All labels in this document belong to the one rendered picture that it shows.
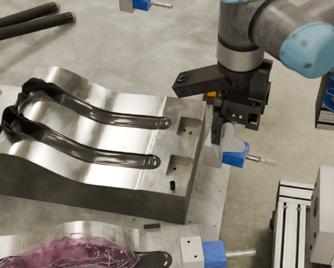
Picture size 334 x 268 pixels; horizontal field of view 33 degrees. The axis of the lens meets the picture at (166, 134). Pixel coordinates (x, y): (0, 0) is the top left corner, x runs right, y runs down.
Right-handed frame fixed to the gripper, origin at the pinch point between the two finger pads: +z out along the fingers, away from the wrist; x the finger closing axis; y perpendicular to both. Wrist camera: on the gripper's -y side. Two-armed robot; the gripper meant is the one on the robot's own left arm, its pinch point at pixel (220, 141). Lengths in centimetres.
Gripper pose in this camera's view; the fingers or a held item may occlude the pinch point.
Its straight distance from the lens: 106.5
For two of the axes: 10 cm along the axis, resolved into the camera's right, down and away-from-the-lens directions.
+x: 3.5, -6.8, 6.5
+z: 0.1, 6.9, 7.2
